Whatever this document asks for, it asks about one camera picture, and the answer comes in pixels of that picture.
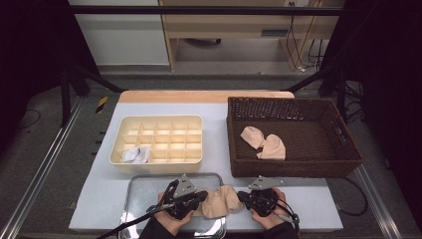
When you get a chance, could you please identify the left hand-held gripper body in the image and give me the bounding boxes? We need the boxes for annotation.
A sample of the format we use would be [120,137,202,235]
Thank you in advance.
[163,173,204,221]

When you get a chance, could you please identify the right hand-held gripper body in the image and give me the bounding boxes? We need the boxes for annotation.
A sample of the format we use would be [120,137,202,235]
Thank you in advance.
[247,175,284,217]

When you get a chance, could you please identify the shiny metal tray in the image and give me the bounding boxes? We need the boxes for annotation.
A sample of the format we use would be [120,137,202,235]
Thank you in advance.
[118,172,228,239]

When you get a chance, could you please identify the white sock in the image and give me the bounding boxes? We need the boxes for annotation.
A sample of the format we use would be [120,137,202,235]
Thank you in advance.
[136,145,151,163]
[121,147,141,163]

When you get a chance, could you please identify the cream divided organizer box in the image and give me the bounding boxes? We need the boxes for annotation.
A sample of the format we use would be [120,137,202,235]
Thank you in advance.
[108,114,204,174]

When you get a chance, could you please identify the brown wicker basket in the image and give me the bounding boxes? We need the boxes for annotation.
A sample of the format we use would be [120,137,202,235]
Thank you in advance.
[226,96,365,179]

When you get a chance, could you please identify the person's right hand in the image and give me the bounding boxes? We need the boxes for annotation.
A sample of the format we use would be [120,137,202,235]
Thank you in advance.
[250,187,289,231]

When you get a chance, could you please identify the person's left hand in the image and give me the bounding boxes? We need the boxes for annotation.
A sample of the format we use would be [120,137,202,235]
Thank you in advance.
[153,192,197,237]

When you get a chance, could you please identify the black metal stand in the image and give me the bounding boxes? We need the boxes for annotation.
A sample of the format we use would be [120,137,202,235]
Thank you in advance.
[285,61,349,123]
[60,63,124,127]

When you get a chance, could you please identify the yellow black tape strip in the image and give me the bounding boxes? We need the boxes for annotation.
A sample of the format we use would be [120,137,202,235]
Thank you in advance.
[95,96,109,115]

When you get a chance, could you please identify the white cabinet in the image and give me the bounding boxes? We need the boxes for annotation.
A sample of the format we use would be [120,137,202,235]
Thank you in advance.
[68,0,170,67]

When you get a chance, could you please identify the light wooden desk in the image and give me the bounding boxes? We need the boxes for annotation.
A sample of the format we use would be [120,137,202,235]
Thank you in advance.
[158,0,346,72]

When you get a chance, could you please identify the black curtain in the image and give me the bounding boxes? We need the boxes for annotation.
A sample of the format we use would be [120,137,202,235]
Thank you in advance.
[0,0,101,157]
[319,0,422,220]

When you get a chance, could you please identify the black metal crossbar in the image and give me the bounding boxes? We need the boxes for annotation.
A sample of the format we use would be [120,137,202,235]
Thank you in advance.
[68,5,346,16]

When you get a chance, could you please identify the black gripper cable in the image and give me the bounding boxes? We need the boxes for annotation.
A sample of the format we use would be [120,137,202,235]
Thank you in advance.
[96,178,180,239]
[275,198,302,233]

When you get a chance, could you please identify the black floor cable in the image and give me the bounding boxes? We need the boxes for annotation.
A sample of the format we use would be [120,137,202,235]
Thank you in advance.
[336,176,368,217]
[16,109,42,131]

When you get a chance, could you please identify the tangled black cables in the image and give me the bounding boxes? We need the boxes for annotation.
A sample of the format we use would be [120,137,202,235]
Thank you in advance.
[344,81,364,124]

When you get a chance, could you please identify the aluminium floor rail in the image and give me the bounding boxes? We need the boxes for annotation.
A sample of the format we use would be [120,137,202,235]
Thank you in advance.
[356,164,404,239]
[0,96,86,239]

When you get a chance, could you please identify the black cable bundle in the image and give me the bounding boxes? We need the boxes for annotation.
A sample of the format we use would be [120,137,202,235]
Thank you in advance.
[308,39,324,68]

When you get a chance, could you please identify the thin black cable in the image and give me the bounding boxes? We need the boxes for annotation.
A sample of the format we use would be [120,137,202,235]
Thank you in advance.
[287,4,297,68]

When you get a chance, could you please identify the yellow cable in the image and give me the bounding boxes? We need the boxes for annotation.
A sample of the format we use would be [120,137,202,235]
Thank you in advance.
[297,13,317,69]

